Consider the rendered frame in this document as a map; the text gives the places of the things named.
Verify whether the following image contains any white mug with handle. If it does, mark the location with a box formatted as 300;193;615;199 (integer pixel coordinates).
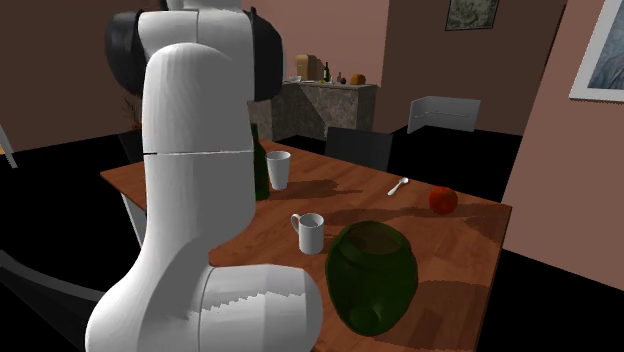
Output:
290;212;326;256

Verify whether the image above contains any white open box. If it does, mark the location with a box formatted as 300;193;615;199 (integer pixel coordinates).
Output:
406;95;482;135

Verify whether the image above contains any brown wooden table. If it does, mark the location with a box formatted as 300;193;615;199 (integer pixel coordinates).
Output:
99;139;513;352

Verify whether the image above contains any white spoon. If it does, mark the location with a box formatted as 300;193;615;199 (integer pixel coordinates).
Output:
387;176;410;197

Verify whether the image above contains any tall white cup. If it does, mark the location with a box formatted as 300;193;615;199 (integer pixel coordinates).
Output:
264;150;292;192

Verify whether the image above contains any grey stone counter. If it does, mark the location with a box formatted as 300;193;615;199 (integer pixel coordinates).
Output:
246;54;379;143

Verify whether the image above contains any green round jar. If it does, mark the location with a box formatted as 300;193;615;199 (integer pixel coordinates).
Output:
324;220;419;338

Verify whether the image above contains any dark framed wall picture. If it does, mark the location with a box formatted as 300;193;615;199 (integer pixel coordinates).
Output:
444;0;500;32

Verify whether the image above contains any white framed wall picture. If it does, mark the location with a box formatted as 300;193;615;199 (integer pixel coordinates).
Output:
568;0;624;105

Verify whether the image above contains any dark chair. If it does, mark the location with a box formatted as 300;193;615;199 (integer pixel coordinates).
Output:
323;126;394;173

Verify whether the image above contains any red apple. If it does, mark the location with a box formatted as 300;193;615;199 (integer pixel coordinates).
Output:
428;186;459;216

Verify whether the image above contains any dark green glass bottle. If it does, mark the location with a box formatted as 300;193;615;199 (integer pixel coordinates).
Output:
250;123;271;202

